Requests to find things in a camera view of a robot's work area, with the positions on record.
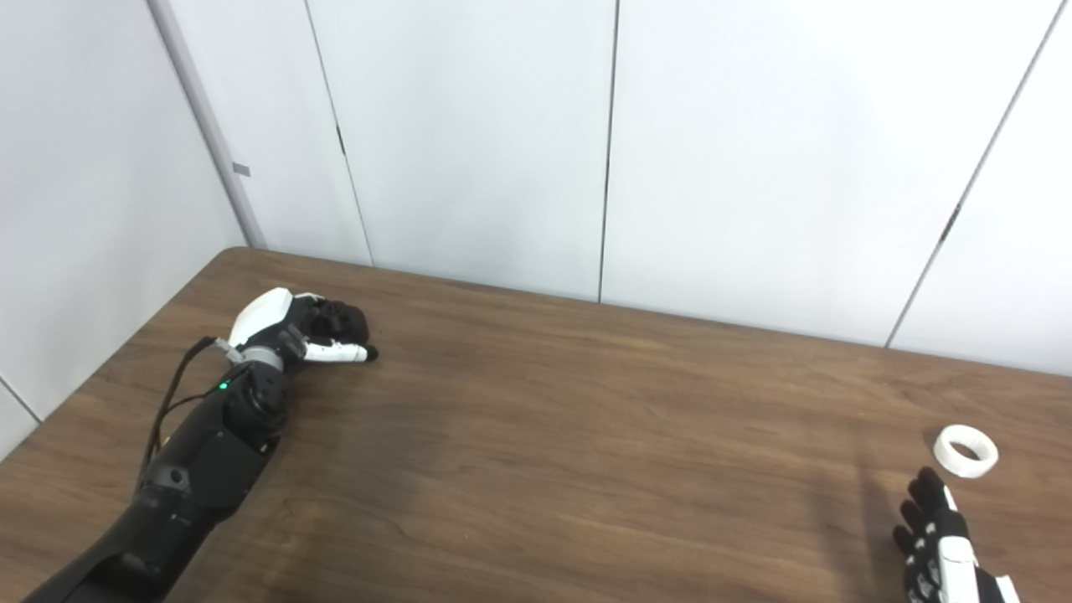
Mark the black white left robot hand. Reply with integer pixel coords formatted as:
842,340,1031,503
228,287,379,369

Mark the round black plastic part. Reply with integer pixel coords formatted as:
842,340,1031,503
308,299,371,346

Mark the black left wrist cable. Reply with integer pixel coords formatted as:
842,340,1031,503
138,335,244,495

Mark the white plastic ring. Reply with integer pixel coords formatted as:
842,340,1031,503
933,425,999,479

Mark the grey wall corner strip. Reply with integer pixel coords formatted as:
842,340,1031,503
147,0,269,250

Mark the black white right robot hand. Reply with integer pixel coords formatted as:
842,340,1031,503
892,466,1023,603

